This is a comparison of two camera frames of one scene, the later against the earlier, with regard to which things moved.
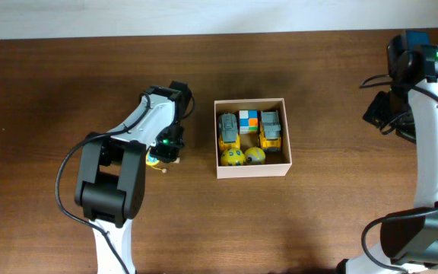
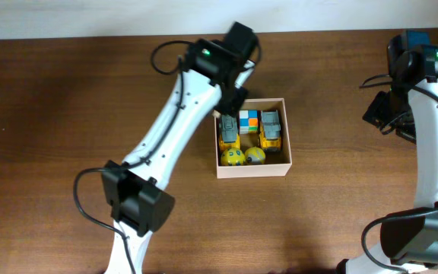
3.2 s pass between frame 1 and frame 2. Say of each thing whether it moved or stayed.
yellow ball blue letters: stayed
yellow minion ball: stayed
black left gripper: moved
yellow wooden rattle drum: moved
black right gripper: stayed
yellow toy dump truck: stayed
